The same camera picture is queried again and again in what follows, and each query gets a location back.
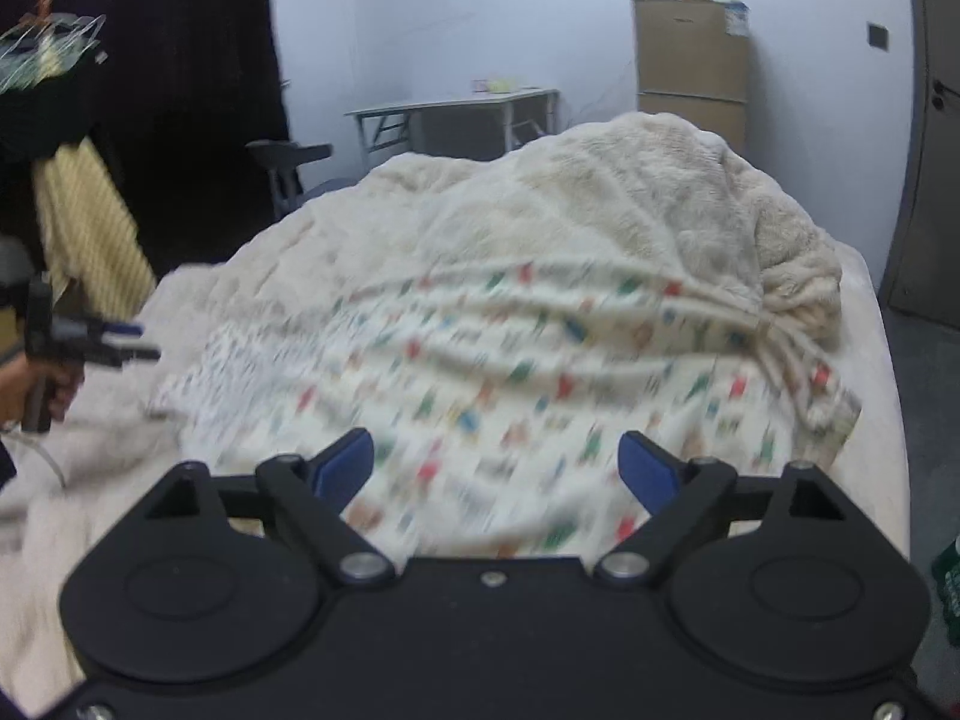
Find white folding table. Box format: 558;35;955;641
345;88;562;170

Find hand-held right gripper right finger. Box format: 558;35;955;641
595;431;845;590

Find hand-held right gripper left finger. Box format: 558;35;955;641
142;427;398;586

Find person's left hand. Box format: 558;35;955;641
0;349;82;425

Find yellow checked cloth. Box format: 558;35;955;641
34;136;158;316

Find black curtain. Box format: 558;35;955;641
0;0;293;293

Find green bottle pack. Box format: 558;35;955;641
930;532;960;646

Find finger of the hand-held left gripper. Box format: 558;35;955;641
79;341;162;372
75;317;145;342

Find grey door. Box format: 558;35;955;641
877;0;960;312

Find white bed mattress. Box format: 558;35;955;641
832;244;914;563

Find animal print cream garment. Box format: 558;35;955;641
150;259;863;563

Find fluffy cream blanket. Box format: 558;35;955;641
0;111;845;713

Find dark grey chair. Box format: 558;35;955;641
246;139;353;222

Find thin white cable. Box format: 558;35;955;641
4;427;70;488

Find small brown fridge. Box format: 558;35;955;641
632;0;751;158

